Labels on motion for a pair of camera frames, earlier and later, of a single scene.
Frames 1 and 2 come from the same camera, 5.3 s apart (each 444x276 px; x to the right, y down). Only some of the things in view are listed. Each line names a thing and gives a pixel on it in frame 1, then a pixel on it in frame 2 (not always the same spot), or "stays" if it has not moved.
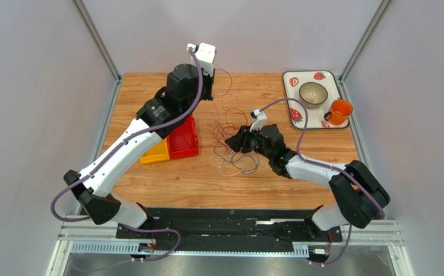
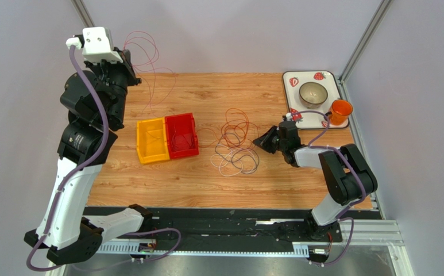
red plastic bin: x=183 y=142 stays
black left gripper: x=209 y=81 -> x=126 y=67
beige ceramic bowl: x=312 y=95 stays
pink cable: x=223 y=94 -> x=142 y=49
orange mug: x=340 y=110 stays
